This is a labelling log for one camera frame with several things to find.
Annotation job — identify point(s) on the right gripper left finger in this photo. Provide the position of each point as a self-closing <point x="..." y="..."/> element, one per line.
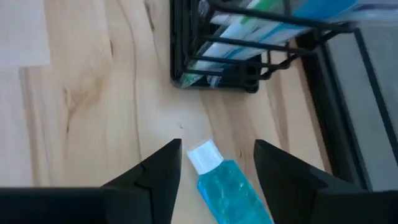
<point x="152" y="193"/>

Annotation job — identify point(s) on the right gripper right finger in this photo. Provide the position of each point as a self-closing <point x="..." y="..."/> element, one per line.
<point x="289" y="186"/>

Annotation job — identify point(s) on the blue toothpaste tube white cap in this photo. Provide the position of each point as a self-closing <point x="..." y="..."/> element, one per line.
<point x="230" y="193"/>

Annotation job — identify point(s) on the blue toothbrush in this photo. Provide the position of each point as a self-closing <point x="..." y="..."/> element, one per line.
<point x="273" y="35"/>
<point x="326" y="7"/>

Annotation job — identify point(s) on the black aluminium table frame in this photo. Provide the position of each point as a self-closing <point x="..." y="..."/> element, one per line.
<point x="329" y="124"/>

